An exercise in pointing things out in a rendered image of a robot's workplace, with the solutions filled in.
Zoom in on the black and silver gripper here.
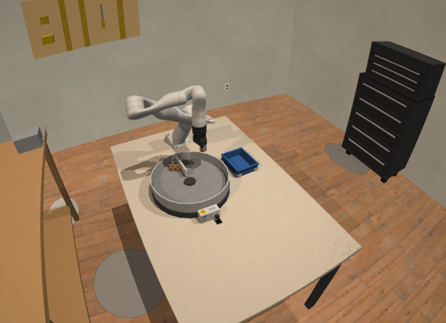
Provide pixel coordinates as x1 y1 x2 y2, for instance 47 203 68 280
191 115 216 152

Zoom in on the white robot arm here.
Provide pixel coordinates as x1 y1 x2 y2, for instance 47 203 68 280
126 85 207 144

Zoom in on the blue crate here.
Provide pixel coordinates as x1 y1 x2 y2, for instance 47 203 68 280
222 148 259 177

